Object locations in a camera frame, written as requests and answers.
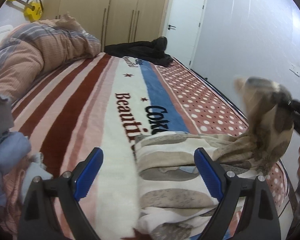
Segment beige bear print pants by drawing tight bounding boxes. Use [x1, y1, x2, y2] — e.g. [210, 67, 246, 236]
[136, 77, 294, 239]

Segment black clothing pile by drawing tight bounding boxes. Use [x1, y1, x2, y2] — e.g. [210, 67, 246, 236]
[104, 36, 173, 67]

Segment folded clothes pile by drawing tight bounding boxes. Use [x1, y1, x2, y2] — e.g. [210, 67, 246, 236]
[0, 94, 53, 230]

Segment striped fleece bed blanket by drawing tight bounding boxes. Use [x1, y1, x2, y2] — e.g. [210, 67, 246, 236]
[12, 53, 292, 239]

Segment pink striped quilt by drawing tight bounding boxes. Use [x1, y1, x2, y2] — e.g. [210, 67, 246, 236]
[0, 14, 101, 101]

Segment white door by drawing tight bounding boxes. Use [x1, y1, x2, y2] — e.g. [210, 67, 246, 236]
[164, 0, 206, 68]

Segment beige wooden wardrobe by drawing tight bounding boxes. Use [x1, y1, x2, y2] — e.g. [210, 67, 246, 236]
[43, 0, 168, 46]

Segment yellow ukulele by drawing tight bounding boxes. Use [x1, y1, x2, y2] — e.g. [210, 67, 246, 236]
[6, 0, 44, 22]

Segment white wall switch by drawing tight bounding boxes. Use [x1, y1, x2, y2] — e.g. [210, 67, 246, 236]
[289, 64, 300, 77]

